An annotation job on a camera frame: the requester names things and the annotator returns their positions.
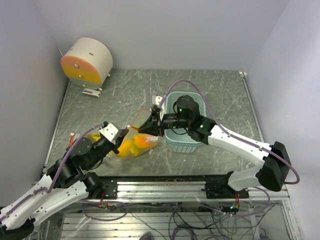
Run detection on yellow toy starfruit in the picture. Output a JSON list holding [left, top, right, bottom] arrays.
[[129, 142, 148, 157]]

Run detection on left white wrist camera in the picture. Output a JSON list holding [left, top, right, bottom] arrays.
[[99, 123, 121, 145]]

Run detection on tangle of floor cables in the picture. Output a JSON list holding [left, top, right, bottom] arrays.
[[79, 197, 276, 240]]

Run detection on white corner clip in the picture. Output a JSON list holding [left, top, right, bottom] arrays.
[[239, 71, 248, 78]]

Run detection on yellow toy mango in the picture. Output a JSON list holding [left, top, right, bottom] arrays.
[[117, 140, 133, 159]]

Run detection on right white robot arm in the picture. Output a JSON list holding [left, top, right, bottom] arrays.
[[138, 95, 291, 198]]

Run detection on yellow toy banana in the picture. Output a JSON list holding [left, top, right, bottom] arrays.
[[85, 132, 101, 143]]

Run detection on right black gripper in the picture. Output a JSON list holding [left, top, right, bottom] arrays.
[[138, 108, 190, 137]]

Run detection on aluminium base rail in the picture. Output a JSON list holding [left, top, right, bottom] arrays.
[[31, 179, 291, 201]]

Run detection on round cream drawer box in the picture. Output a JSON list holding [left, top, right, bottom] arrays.
[[60, 37, 114, 90]]

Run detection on small white bracket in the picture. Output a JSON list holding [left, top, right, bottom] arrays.
[[82, 88, 101, 99]]

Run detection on light blue plastic basket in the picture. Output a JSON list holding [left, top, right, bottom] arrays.
[[162, 90, 206, 154]]

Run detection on orange toy mango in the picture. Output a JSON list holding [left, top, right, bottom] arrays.
[[132, 133, 158, 148]]

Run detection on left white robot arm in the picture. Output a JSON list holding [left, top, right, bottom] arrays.
[[0, 122, 129, 240]]

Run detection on clear zip bag orange zipper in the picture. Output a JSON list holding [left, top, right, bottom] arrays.
[[68, 131, 80, 147]]

